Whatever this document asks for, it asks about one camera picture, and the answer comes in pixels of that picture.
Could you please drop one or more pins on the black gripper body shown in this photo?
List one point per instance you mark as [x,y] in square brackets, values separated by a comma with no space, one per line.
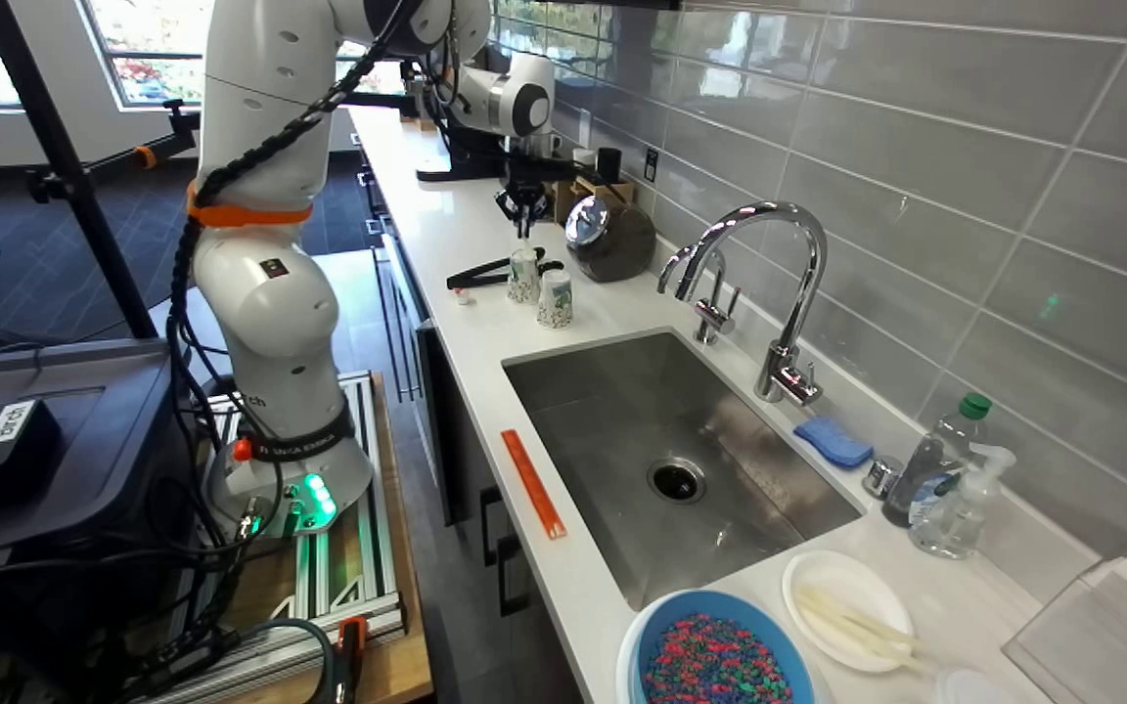
[525,170]

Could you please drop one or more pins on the translucent plastic fork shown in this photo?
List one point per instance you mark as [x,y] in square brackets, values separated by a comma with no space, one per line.
[550,274]

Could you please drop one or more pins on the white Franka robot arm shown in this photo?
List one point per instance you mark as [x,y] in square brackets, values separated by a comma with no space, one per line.
[263,313]

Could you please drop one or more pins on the brown wooden box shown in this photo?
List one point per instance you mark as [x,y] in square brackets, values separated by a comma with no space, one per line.
[586,197]

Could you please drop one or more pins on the black coffee machine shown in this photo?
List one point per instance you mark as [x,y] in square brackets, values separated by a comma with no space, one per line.
[470,155]

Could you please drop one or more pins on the black kitchen tongs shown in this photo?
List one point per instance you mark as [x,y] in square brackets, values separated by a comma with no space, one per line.
[478,274]

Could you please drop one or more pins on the dark kettle with chrome lid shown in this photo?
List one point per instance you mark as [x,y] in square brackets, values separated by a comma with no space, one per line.
[611,245]

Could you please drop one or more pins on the small chrome tap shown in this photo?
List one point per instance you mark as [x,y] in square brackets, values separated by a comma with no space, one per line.
[713,308]

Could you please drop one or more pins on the dark kitchen cabinet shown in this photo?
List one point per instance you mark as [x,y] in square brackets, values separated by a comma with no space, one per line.
[458,456]

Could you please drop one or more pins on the stainless steel sink basin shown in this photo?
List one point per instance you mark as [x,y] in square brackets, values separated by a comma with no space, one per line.
[668,433]

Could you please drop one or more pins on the orange strip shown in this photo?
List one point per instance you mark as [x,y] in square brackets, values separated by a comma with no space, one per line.
[533,488]

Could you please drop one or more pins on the tall chrome faucet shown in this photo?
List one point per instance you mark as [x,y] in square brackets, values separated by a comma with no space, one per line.
[804,299]

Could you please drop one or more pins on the blue sponge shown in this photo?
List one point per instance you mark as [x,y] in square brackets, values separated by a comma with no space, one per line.
[834,445]

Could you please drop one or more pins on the dark grey plastic bin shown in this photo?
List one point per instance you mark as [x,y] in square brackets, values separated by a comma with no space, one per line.
[108,403]

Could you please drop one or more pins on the black tripod pole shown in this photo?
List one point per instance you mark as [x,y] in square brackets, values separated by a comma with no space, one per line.
[62,158]

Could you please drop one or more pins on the green capped bottle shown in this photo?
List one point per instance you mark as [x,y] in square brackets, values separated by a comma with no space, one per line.
[929,472]

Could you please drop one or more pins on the white plate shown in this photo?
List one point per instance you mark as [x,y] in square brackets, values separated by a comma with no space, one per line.
[841,574]

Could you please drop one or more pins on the blue bowl of coloured beads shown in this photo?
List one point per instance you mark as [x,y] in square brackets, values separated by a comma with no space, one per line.
[718,659]

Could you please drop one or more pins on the clear plastic bottle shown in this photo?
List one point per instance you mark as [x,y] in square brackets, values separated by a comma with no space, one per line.
[970,509]

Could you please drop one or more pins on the white plastic utensil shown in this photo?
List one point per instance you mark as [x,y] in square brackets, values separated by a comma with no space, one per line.
[858,629]

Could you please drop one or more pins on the wall outlet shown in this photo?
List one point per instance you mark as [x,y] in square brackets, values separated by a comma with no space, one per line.
[650,164]

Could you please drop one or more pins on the aluminium base frame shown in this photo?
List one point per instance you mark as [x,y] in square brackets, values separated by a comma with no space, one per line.
[363,549]

